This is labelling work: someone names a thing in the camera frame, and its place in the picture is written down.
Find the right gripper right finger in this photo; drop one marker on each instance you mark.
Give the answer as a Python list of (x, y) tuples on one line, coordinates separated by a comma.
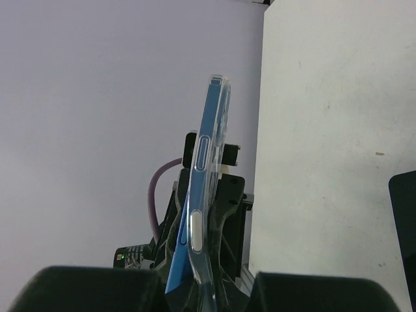
[(228, 296)]

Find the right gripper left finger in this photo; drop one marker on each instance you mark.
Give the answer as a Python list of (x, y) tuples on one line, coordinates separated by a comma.
[(195, 248)]

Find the blue phone case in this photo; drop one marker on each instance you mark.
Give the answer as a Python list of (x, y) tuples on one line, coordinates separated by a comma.
[(204, 171)]

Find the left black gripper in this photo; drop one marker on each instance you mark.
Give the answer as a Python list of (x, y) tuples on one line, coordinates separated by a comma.
[(232, 241)]

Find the aluminium frame rail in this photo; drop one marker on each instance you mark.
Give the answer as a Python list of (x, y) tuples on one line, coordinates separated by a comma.
[(245, 281)]

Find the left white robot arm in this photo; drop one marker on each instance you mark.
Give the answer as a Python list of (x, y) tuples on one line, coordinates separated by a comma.
[(139, 256)]

